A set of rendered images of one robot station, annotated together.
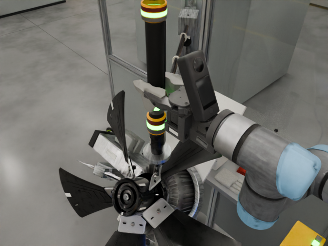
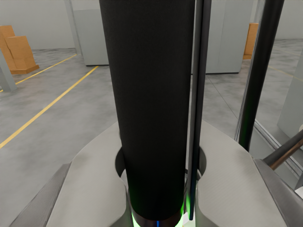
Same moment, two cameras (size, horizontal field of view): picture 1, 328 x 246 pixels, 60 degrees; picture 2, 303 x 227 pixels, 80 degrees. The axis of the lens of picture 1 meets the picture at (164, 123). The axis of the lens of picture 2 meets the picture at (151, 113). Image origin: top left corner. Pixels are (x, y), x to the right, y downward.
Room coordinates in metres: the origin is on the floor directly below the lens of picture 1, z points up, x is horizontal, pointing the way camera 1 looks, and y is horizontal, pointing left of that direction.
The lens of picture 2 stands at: (0.43, -0.04, 1.73)
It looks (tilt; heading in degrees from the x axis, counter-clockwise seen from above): 29 degrees down; 47
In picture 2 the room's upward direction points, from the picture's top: 3 degrees counter-clockwise
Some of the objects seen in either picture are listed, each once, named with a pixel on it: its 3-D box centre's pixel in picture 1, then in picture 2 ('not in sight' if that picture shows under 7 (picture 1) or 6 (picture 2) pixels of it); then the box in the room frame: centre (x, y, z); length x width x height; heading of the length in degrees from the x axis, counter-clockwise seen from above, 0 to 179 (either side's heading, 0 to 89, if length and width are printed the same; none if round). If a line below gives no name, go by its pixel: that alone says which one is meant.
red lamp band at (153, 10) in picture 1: (153, 6); not in sight; (0.48, 0.02, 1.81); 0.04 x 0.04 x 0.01
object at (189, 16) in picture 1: (188, 21); not in sight; (1.10, -0.10, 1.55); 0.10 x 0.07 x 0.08; 170
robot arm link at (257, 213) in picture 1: (268, 194); not in sight; (0.30, -0.19, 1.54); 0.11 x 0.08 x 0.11; 119
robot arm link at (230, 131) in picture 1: (235, 135); not in sight; (0.35, -0.12, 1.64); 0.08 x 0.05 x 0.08; 135
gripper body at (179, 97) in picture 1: (197, 117); not in sight; (0.41, -0.06, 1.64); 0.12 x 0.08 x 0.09; 45
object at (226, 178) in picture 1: (231, 181); not in sight; (0.84, -0.32, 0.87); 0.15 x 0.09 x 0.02; 45
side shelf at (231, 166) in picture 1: (221, 167); not in sight; (0.95, -0.29, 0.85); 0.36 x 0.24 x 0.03; 45
